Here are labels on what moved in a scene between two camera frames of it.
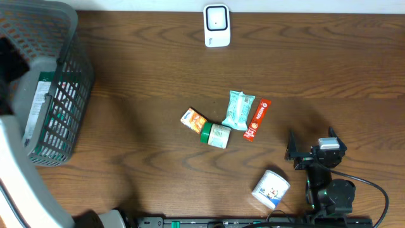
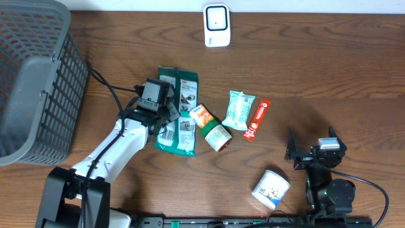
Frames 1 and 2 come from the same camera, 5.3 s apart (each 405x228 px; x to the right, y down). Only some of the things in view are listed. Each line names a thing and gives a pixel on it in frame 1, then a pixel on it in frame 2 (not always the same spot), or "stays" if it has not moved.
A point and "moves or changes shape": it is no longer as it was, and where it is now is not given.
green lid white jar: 215,135 moves or changes shape
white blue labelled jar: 271,189 stays
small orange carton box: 193,120 -> 200,115
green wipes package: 50,114 -> 179,135
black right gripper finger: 332,133 stays
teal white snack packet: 238,109 stays
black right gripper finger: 292,151 stays
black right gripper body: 304,163 stays
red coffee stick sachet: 257,120 stays
